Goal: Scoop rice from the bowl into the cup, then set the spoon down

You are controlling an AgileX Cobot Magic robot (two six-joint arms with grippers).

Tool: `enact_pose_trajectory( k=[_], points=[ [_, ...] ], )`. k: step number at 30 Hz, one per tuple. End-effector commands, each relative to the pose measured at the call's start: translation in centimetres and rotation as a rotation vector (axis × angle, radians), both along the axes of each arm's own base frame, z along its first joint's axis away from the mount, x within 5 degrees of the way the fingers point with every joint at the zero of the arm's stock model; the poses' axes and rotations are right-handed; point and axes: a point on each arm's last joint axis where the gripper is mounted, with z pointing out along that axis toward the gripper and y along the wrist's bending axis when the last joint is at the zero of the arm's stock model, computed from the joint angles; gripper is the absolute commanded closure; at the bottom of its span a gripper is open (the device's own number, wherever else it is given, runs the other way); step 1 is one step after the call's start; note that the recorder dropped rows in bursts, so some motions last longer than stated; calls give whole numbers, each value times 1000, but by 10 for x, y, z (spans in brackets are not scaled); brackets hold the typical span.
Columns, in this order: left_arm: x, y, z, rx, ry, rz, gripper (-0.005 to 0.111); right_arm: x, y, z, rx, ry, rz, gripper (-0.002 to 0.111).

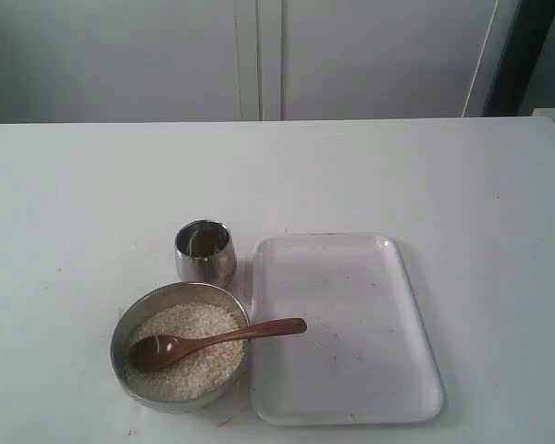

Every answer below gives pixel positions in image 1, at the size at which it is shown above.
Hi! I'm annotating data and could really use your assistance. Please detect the brown wooden spoon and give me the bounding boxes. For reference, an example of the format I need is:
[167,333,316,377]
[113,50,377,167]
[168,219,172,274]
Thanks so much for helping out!
[128,318,307,372]

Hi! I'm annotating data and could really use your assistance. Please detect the steel bowl of rice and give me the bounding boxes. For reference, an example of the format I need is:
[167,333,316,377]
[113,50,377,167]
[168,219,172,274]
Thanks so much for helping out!
[110,282,250,413]

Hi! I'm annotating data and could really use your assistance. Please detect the small steel cup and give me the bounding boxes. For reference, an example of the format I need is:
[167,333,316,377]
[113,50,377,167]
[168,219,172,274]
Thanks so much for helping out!
[174,219,237,287]

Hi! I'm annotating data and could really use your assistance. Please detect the white rectangular plastic tray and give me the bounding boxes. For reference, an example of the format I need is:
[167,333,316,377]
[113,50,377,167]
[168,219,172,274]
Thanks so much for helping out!
[250,233,444,426]

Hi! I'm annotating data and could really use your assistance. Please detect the white cabinet doors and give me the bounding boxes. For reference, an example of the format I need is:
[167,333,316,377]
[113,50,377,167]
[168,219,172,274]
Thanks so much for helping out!
[0,1,518,123]

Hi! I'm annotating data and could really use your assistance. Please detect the dark vertical post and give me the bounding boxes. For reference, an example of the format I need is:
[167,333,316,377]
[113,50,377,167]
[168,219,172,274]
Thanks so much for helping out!
[482,1,555,117]

